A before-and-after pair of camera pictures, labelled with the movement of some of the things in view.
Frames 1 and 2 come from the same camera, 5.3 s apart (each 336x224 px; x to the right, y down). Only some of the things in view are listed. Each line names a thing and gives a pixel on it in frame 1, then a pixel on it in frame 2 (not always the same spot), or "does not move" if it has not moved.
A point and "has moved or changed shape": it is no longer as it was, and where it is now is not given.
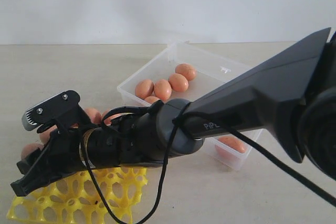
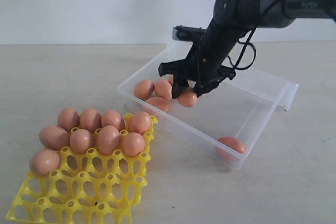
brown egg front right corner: x=229 y=148 does not move
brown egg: x=163 y=89 does not move
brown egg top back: x=187 y=70 has moved or changed shape
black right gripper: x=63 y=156 to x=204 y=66
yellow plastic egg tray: x=75 y=200 does not move
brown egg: x=144 y=88 does not move
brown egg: x=30 y=147 has moved or changed shape
